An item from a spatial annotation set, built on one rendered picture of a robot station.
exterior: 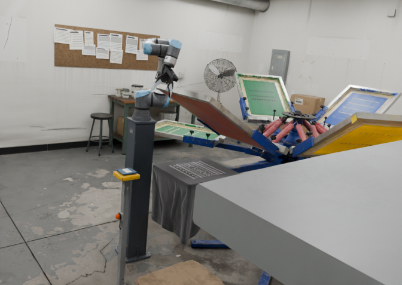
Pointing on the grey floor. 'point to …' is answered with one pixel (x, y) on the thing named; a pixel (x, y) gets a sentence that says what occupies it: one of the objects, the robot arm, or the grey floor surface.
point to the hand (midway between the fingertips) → (161, 95)
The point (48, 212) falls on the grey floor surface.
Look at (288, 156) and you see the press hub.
